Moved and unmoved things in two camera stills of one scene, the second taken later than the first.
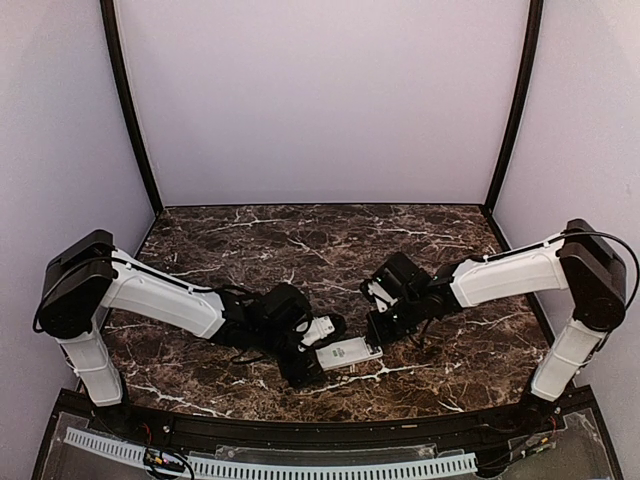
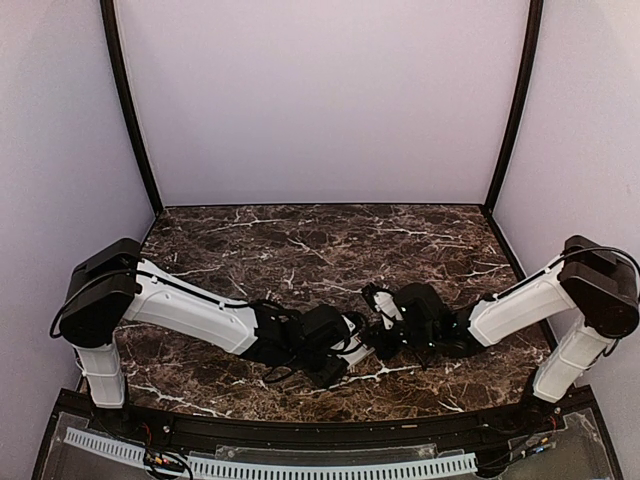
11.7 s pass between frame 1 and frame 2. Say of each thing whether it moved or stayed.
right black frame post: stayed
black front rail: stayed
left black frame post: stayed
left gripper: moved
